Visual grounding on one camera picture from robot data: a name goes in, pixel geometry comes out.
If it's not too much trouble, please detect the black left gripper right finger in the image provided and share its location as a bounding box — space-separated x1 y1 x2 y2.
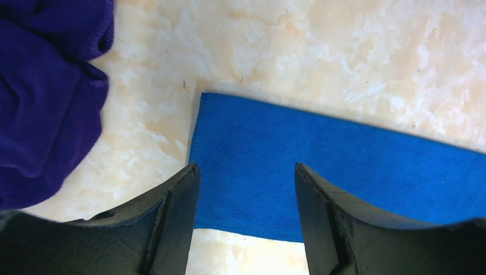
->
295 163 485 274

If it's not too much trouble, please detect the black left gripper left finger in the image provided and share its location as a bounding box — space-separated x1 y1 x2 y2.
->
1 163 201 274

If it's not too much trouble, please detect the purple towel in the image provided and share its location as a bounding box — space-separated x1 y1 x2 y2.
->
1 1 115 210

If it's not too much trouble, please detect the blue towel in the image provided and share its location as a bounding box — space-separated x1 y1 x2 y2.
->
189 93 485 242

